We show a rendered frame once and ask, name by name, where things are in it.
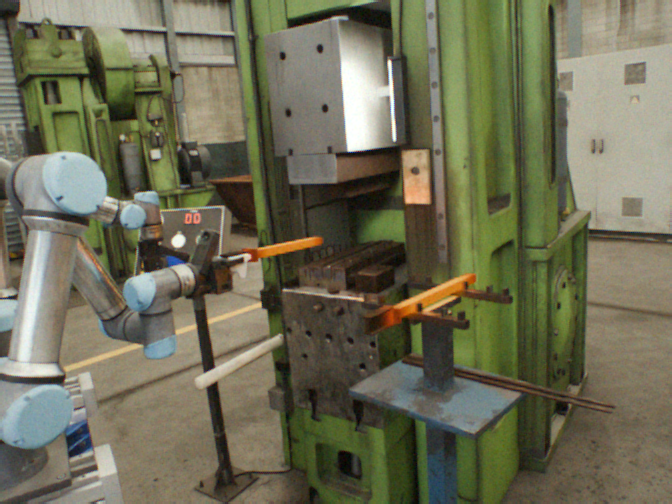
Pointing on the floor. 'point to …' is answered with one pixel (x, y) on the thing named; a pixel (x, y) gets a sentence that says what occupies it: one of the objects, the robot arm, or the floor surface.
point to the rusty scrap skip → (238, 198)
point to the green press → (109, 124)
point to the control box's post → (211, 384)
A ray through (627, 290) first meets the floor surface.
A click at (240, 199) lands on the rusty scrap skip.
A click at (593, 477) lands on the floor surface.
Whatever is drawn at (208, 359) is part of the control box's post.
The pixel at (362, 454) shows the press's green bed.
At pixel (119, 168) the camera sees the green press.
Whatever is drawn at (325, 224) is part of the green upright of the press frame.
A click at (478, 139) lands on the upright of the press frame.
